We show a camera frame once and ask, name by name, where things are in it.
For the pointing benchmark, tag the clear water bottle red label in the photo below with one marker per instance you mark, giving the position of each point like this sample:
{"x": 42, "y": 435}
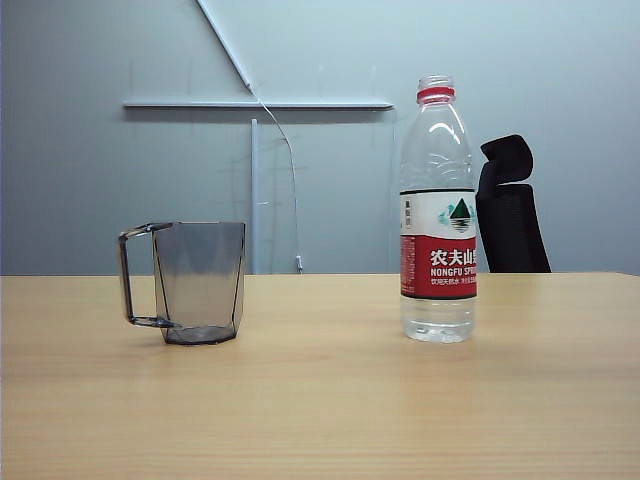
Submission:
{"x": 437, "y": 260}

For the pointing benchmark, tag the grey transparent plastic mug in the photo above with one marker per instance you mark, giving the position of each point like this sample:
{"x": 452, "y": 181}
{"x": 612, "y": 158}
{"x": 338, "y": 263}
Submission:
{"x": 200, "y": 280}

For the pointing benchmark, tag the black mesh office chair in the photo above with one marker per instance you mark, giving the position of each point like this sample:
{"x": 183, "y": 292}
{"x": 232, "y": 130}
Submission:
{"x": 510, "y": 225}

